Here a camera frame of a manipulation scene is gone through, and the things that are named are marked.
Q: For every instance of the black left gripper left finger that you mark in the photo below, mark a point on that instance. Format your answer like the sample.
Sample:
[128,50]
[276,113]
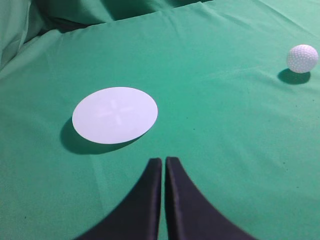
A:
[137,216]

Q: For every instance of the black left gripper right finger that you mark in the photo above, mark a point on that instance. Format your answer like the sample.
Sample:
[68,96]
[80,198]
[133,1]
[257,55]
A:
[189,215]

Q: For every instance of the white perforated ball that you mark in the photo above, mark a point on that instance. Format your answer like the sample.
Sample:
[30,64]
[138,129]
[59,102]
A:
[302,58]

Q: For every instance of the white round plate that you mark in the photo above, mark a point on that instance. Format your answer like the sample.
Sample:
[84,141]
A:
[114,115]

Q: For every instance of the green backdrop cloth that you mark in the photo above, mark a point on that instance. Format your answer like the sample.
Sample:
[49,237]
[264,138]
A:
[23,20]

